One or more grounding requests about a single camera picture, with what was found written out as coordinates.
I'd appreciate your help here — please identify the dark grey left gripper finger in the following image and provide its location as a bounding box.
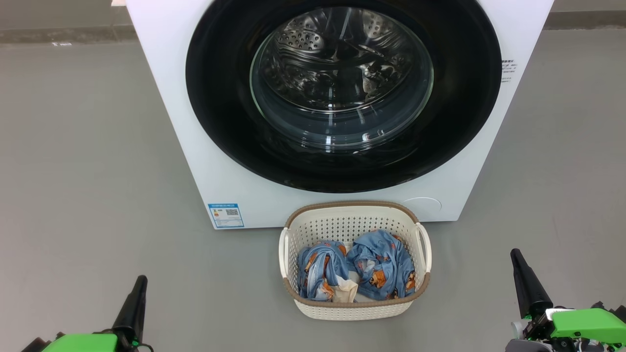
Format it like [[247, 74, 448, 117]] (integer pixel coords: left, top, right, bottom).
[[112, 275, 148, 343]]

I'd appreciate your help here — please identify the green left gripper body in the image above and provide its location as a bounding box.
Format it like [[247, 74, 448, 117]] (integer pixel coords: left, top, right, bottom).
[[21, 331, 135, 352]]

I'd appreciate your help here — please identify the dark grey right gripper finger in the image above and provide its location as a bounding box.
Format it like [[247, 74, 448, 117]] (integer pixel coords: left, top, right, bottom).
[[510, 248, 554, 318]]

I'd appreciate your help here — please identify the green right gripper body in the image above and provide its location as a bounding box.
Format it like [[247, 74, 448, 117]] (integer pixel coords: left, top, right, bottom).
[[505, 301, 626, 352]]

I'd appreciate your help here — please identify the dark washing machine door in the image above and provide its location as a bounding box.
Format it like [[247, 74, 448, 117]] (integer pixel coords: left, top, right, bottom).
[[185, 0, 503, 194]]

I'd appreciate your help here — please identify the white front-load washing machine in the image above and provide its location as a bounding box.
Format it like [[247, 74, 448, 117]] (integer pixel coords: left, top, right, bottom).
[[126, 0, 555, 230]]

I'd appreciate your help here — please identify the steel washer drum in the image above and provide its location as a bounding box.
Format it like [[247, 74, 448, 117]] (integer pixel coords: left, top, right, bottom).
[[252, 6, 433, 147]]

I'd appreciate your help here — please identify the blue energy label sticker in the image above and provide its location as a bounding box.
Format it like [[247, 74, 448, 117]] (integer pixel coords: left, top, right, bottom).
[[208, 203, 245, 229]]

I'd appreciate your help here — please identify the round white filter cover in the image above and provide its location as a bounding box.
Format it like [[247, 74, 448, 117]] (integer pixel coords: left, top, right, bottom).
[[402, 197, 442, 214]]

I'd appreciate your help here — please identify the cream perforated laundry basket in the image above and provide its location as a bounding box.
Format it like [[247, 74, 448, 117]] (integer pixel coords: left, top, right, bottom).
[[279, 200, 432, 321]]

